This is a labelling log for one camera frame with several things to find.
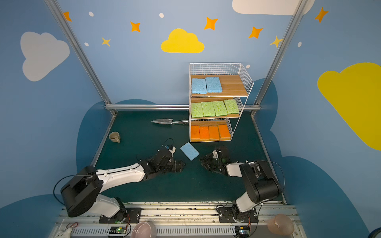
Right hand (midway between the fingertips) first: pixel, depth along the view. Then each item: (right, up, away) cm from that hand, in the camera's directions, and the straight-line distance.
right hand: (199, 159), depth 92 cm
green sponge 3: (-2, +30, -5) cm, 31 cm away
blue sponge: (-7, +4, +7) cm, 10 cm away
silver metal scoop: (-23, +24, +23) cm, 41 cm away
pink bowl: (-29, -32, -18) cm, 47 cm away
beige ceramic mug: (-60, +13, +11) cm, 62 cm away
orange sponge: (+18, +15, +13) cm, 27 cm away
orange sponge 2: (-3, +17, +15) cm, 22 cm away
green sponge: (+5, +31, -5) cm, 32 cm away
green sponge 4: (+19, +33, -3) cm, 38 cm away
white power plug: (-64, -29, -24) cm, 74 cm away
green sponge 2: (+12, +32, -3) cm, 34 cm away
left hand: (-12, -1, -6) cm, 13 cm away
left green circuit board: (-41, -30, -21) cm, 55 cm away
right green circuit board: (+20, -31, -20) cm, 42 cm away
